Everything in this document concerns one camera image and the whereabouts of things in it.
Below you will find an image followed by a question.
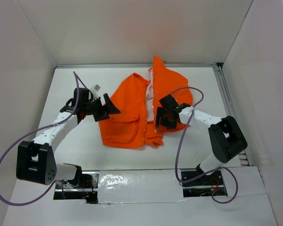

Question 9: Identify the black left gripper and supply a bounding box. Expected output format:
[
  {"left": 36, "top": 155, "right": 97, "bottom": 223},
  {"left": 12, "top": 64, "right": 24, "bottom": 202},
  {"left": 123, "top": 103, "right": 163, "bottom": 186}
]
[{"left": 83, "top": 93, "right": 120, "bottom": 122}]

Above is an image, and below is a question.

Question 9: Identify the orange jacket with pink lining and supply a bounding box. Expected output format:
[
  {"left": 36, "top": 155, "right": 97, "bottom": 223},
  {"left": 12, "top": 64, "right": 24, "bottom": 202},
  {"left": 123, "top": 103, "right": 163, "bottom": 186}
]
[{"left": 99, "top": 56, "right": 193, "bottom": 149}]

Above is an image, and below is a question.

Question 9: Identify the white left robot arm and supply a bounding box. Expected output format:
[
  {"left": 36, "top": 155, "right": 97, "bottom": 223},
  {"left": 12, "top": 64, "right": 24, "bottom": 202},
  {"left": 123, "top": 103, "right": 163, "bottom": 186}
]
[{"left": 16, "top": 88, "right": 120, "bottom": 188}]

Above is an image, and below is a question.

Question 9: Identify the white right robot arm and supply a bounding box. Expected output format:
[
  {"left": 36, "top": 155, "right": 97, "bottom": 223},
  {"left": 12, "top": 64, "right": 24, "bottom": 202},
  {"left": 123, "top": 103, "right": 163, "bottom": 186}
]
[{"left": 155, "top": 94, "right": 248, "bottom": 185}]

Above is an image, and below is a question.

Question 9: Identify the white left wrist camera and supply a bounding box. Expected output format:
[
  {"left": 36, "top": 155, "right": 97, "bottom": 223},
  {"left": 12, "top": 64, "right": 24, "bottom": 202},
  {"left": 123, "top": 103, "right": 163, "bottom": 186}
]
[{"left": 90, "top": 84, "right": 100, "bottom": 100}]

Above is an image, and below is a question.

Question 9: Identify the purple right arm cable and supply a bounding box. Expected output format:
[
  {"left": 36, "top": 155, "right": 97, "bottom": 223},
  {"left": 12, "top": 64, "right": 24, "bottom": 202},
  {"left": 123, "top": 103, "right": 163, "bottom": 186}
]
[{"left": 168, "top": 87, "right": 239, "bottom": 204}]

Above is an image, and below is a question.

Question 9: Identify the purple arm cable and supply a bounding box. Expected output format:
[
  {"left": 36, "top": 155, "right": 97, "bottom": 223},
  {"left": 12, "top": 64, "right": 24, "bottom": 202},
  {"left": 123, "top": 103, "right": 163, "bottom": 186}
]
[
  {"left": 168, "top": 87, "right": 239, "bottom": 204},
  {"left": 0, "top": 71, "right": 87, "bottom": 207}
]

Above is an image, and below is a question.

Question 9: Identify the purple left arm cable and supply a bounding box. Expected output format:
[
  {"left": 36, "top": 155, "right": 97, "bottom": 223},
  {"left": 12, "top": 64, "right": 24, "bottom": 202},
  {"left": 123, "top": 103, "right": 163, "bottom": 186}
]
[{"left": 0, "top": 71, "right": 87, "bottom": 207}]

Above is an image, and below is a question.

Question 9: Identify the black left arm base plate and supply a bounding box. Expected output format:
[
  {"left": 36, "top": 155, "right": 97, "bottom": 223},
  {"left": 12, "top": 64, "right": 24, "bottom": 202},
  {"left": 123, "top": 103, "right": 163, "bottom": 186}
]
[{"left": 53, "top": 171, "right": 99, "bottom": 204}]

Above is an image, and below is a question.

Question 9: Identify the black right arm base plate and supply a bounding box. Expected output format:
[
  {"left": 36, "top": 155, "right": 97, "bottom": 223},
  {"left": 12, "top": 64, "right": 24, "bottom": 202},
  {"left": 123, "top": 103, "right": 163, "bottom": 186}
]
[{"left": 180, "top": 169, "right": 228, "bottom": 198}]

